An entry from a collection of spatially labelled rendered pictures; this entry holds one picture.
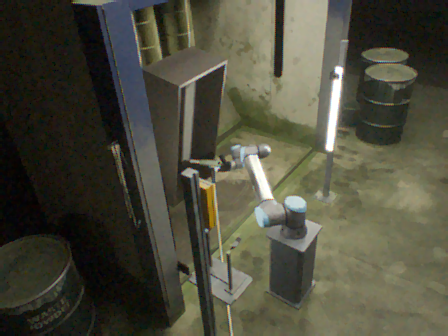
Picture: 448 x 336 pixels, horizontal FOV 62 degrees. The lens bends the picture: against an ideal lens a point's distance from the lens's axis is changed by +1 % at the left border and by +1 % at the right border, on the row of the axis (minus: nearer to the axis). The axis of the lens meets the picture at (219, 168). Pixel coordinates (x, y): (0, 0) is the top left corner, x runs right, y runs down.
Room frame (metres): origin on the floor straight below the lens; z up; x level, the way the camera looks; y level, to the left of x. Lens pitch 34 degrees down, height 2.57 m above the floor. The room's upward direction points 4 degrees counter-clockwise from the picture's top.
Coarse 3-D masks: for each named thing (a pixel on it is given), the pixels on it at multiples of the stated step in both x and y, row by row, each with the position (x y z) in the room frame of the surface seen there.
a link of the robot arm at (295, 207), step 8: (288, 200) 1.99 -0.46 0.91; (296, 200) 1.99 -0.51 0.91; (288, 208) 1.93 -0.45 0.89; (296, 208) 1.91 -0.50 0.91; (304, 208) 1.93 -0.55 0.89; (288, 216) 1.90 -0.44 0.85; (296, 216) 1.90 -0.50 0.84; (304, 216) 1.93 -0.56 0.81; (288, 224) 1.93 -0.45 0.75; (296, 224) 1.91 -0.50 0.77
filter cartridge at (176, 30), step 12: (180, 0) 4.30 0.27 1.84; (168, 12) 4.30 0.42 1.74; (180, 12) 4.30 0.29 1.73; (168, 24) 4.31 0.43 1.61; (180, 24) 4.29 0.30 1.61; (192, 24) 4.43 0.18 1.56; (168, 36) 4.33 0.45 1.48; (180, 36) 4.29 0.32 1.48; (192, 36) 4.38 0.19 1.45; (168, 48) 4.35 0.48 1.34; (180, 48) 4.31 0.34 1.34
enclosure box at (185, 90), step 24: (192, 48) 3.04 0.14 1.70; (144, 72) 2.60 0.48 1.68; (168, 72) 2.59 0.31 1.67; (192, 72) 2.62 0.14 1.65; (216, 72) 2.96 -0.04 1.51; (168, 96) 2.48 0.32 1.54; (192, 96) 3.13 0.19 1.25; (216, 96) 2.97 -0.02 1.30; (168, 120) 2.50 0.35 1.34; (192, 120) 3.15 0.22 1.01; (216, 120) 2.98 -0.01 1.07; (168, 144) 2.52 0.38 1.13; (192, 144) 3.17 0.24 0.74; (216, 144) 2.98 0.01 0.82; (168, 168) 2.55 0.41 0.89; (192, 168) 3.10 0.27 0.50; (168, 192) 2.58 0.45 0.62
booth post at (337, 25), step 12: (336, 0) 3.99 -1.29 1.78; (348, 0) 3.98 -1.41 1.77; (336, 12) 3.98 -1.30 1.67; (348, 12) 4.01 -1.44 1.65; (336, 24) 3.97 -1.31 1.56; (348, 24) 4.05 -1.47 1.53; (336, 36) 3.96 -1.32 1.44; (324, 48) 4.04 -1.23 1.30; (336, 48) 3.95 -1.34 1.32; (324, 60) 4.03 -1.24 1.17; (336, 60) 3.94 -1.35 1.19; (324, 72) 4.02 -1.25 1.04; (324, 84) 4.01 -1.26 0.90; (324, 96) 4.00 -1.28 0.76; (324, 108) 3.99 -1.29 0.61; (324, 120) 3.98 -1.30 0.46; (324, 132) 3.97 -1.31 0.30; (324, 144) 3.96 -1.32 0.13
